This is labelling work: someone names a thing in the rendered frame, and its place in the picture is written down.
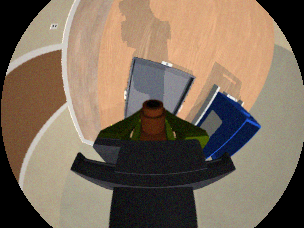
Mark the blue plastic crate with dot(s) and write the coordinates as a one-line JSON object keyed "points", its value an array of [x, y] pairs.
{"points": [[222, 122]]}

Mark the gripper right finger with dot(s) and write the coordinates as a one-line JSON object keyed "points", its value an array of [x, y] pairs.
{"points": [[184, 130]]}

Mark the brown glass bottle with white label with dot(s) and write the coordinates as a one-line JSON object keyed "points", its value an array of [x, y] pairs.
{"points": [[152, 116]]}

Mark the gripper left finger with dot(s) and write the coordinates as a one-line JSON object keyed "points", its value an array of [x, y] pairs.
{"points": [[122, 130]]}

